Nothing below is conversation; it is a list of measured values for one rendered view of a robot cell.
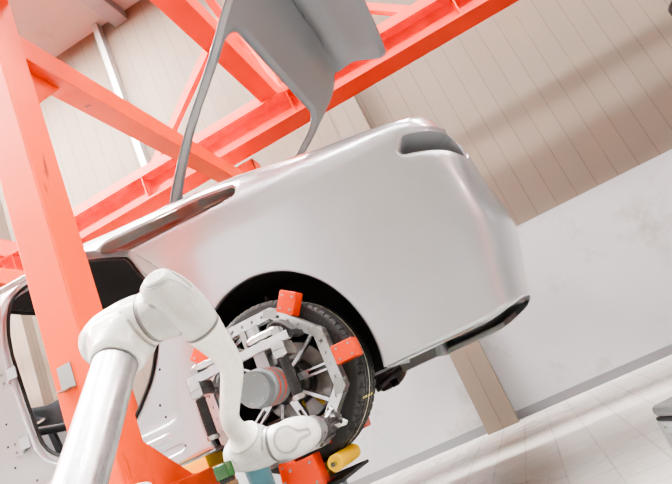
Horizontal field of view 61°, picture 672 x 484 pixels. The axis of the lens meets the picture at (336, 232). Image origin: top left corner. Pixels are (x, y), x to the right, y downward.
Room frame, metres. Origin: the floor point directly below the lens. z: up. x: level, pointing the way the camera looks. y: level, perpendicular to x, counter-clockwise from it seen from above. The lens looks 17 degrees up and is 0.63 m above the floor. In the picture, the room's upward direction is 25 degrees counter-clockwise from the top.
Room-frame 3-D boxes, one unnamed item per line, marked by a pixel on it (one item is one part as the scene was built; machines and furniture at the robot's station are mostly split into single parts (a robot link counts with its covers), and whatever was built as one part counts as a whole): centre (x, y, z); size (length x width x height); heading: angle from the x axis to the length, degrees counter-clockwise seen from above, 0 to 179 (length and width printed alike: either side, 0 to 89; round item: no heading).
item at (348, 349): (2.14, 0.15, 0.85); 0.09 x 0.08 x 0.07; 78
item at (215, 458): (2.49, 0.92, 0.71); 0.14 x 0.14 x 0.05; 78
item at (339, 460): (2.27, 0.32, 0.51); 0.29 x 0.06 x 0.06; 168
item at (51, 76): (3.33, 0.74, 2.54); 2.58 x 0.12 x 0.42; 168
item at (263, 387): (2.12, 0.47, 0.85); 0.21 x 0.14 x 0.14; 168
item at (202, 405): (2.00, 0.67, 0.83); 0.04 x 0.04 x 0.16
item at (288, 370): (1.93, 0.34, 0.83); 0.04 x 0.04 x 0.16
